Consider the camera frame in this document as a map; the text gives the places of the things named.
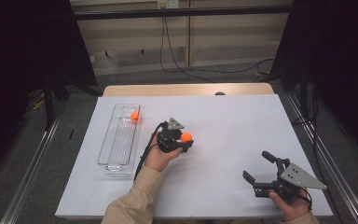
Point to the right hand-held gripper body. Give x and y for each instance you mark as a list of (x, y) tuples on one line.
[(300, 179)]

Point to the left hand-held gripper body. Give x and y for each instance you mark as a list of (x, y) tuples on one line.
[(167, 141)]

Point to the plain orange ball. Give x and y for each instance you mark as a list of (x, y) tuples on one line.
[(186, 137)]

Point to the orange ball with dark print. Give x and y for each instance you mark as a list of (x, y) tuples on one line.
[(134, 116)]

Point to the clear plastic tray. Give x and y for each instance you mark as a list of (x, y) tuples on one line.
[(118, 143)]

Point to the person's left hand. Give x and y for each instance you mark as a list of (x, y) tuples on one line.
[(157, 158)]

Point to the person's right hand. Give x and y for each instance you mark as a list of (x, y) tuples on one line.
[(292, 210)]

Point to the white board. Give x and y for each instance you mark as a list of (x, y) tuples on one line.
[(217, 155)]

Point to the black horizontal bar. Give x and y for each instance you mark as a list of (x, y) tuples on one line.
[(183, 12)]

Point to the black metal stand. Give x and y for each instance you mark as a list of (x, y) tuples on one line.
[(48, 105)]

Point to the dark curtain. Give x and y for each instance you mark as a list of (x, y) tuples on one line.
[(18, 46), (348, 46)]

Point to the aluminium floor rail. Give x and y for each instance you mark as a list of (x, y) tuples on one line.
[(28, 180), (341, 186)]

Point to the white wall socket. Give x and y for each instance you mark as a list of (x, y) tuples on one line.
[(167, 3)]

